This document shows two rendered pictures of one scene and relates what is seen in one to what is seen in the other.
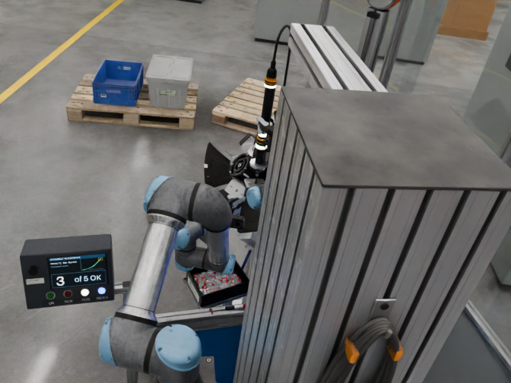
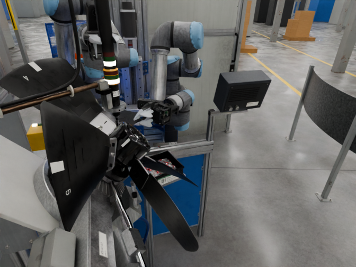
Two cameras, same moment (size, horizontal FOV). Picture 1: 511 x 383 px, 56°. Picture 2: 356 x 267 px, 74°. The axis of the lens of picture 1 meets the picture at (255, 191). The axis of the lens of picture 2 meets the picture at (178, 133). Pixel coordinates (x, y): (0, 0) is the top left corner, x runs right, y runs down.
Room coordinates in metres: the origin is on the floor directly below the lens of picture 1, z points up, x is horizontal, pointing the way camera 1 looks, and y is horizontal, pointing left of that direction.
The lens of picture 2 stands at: (2.30, 0.22, 1.59)
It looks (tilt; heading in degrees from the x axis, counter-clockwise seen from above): 30 degrees down; 181
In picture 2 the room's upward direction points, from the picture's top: 1 degrees clockwise
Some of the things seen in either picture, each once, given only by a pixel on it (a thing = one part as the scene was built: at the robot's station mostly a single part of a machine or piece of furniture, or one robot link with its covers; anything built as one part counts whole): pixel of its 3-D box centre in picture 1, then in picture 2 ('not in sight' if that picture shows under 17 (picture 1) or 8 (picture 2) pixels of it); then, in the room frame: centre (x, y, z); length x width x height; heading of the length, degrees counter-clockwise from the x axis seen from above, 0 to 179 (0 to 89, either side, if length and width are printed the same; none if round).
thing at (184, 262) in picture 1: (189, 255); (178, 118); (1.26, 0.20, 1.08); 0.11 x 0.08 x 0.11; 84
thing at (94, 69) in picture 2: not in sight; (98, 62); (1.36, -0.12, 1.37); 0.11 x 0.08 x 0.11; 127
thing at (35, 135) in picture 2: not in sight; (51, 136); (1.37, -0.39, 1.02); 0.16 x 0.10 x 0.11; 109
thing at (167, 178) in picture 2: (217, 280); (157, 169); (1.38, 0.10, 0.85); 0.22 x 0.17 x 0.07; 123
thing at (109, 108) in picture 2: (261, 153); (110, 94); (1.62, 0.00, 1.33); 0.09 x 0.07 x 0.10; 144
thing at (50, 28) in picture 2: not in sight; (72, 39); (-5.14, -3.11, 0.49); 1.27 x 0.88 x 0.98; 1
